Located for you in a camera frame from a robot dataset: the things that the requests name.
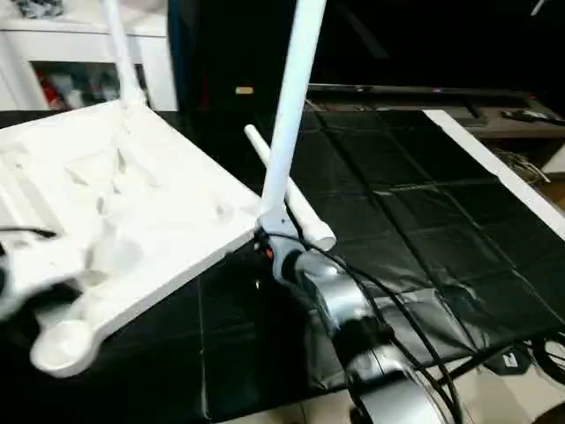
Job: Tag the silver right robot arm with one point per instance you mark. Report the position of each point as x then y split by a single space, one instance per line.
362 336

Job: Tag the black remote control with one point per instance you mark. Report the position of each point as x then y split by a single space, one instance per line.
526 115

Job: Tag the white plastic table top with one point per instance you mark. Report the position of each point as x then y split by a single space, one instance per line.
132 203

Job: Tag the black cabinet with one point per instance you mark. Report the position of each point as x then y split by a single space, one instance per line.
397 40

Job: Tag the grey object on cabinet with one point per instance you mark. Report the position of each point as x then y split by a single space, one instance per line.
37 7

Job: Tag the white glass-door cabinet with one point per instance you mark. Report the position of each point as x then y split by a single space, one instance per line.
79 53

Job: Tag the white plastic table leg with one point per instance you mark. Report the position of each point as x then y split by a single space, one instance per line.
305 208
291 115
122 53

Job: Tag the small brown label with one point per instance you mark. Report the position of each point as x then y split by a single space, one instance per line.
244 90

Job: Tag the black mat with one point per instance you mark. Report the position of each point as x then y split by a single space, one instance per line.
415 238

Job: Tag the white flat strip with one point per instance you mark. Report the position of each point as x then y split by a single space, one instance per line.
494 168

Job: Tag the black power adapter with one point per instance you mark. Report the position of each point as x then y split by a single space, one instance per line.
512 359

